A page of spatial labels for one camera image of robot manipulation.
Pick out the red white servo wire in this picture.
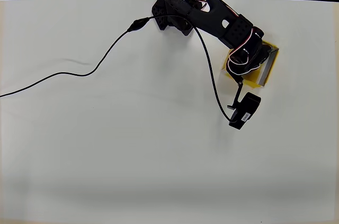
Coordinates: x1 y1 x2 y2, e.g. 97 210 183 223
227 29 258 76
193 0 241 20

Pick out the black camera cable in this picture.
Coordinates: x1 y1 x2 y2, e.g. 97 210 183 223
0 15 234 126

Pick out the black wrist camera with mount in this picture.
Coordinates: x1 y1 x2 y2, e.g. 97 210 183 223
226 80 262 131

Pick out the yellow paper box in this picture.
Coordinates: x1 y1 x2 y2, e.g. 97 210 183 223
221 40 280 89

